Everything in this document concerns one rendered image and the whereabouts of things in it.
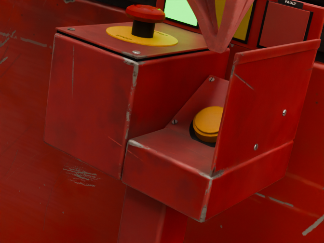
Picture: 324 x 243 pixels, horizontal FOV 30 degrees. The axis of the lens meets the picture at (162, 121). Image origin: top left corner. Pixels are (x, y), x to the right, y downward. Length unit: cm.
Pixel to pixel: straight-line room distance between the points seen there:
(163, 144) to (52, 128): 12
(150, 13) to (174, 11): 10
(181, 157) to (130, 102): 7
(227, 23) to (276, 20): 12
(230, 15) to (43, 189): 55
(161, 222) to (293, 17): 24
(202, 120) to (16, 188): 50
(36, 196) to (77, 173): 10
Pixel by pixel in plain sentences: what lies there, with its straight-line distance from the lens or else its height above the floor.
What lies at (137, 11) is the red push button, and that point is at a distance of 59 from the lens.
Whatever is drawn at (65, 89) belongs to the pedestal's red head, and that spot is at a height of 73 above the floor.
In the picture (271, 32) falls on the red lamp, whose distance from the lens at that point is 62.
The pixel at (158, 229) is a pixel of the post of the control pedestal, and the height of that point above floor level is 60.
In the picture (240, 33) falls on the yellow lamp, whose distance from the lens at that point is 64.
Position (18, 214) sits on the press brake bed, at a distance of 102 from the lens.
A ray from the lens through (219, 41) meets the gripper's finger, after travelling 52.
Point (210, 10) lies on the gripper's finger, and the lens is 53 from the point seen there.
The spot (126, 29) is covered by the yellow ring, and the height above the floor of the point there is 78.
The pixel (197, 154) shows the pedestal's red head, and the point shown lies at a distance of 54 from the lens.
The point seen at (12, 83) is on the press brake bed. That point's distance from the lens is 96.
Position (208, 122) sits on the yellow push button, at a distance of 56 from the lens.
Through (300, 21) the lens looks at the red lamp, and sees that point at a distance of 61.
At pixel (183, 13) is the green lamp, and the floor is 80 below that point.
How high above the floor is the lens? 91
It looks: 20 degrees down
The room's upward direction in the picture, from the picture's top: 10 degrees clockwise
